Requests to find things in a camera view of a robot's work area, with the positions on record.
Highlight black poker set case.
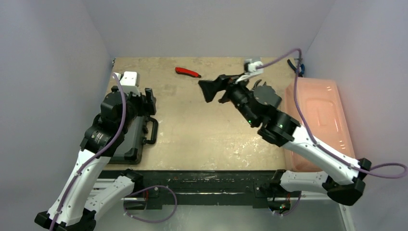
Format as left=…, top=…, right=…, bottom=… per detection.
left=109, top=116, right=159, bottom=165

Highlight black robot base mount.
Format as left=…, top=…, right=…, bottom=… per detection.
left=95, top=169, right=302, bottom=211

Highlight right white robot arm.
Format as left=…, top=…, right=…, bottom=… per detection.
left=198, top=75, right=371, bottom=206

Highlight blue handled pliers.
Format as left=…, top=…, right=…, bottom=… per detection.
left=287, top=59, right=305, bottom=77

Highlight red utility knife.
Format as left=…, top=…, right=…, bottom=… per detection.
left=175, top=67, right=202, bottom=78

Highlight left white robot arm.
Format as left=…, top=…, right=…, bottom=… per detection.
left=34, top=71, right=158, bottom=231

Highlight aluminium rail frame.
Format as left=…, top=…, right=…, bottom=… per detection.
left=89, top=178, right=356, bottom=231

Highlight pink translucent plastic bin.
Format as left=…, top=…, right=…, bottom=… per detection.
left=281, top=77, right=355, bottom=158

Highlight black handled pliers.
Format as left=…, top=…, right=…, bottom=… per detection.
left=252, top=79, right=267, bottom=90

